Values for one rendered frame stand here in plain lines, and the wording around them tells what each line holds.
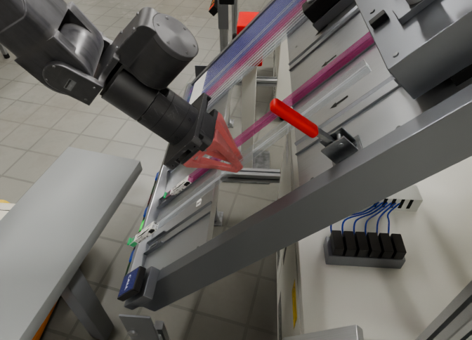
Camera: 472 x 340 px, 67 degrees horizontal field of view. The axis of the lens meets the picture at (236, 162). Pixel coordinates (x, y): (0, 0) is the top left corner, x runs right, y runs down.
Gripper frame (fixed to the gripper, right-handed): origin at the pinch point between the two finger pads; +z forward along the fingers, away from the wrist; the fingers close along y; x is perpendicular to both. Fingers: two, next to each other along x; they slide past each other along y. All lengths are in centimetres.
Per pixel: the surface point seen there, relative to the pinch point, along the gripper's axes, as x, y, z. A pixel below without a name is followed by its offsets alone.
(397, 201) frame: -3, 21, 48
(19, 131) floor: 161, 119, -36
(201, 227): 12.3, -2.9, 3.9
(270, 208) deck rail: -3.9, -9.0, 2.8
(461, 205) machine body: -12, 24, 64
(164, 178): 29.0, 18.3, 2.7
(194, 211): 15.1, 1.9, 3.8
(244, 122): 49, 95, 42
